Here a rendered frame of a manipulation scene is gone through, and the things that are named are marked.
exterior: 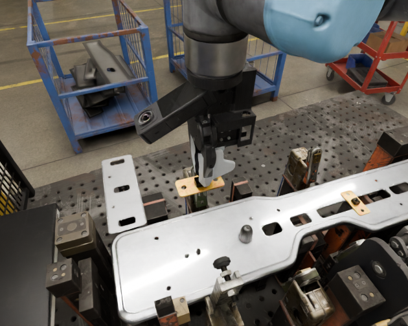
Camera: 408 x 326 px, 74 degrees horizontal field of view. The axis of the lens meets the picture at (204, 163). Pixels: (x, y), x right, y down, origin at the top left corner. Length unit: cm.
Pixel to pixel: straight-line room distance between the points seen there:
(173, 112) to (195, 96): 3
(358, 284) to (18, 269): 70
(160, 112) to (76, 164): 219
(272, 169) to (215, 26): 107
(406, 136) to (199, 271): 85
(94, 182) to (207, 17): 110
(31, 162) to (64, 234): 204
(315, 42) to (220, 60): 13
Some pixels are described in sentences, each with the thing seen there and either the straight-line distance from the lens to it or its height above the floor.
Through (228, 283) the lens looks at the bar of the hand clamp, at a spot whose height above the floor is 121.
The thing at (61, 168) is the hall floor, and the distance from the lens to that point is 255.
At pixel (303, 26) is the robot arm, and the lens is 21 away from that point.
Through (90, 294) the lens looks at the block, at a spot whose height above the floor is 100.
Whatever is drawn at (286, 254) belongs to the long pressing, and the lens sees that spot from 72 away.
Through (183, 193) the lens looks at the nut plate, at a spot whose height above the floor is 125.
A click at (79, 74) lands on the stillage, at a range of 293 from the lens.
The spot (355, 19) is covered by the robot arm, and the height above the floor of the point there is 156.
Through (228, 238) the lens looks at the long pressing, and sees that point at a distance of 72.
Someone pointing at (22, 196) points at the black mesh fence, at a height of 76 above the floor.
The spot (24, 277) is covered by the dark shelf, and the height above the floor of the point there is 103.
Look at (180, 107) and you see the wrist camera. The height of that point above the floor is 143.
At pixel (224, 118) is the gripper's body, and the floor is 140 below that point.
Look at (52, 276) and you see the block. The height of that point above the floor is 108.
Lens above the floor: 162
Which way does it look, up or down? 45 degrees down
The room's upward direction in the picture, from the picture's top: straight up
